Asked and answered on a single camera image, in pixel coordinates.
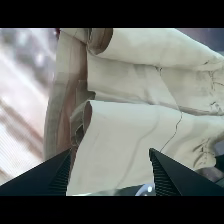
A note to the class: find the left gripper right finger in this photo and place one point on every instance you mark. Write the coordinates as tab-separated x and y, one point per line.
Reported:
180	180

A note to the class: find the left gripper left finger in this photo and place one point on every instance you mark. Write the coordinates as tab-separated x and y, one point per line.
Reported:
46	178

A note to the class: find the beige pants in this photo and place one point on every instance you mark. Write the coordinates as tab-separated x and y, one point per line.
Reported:
140	100

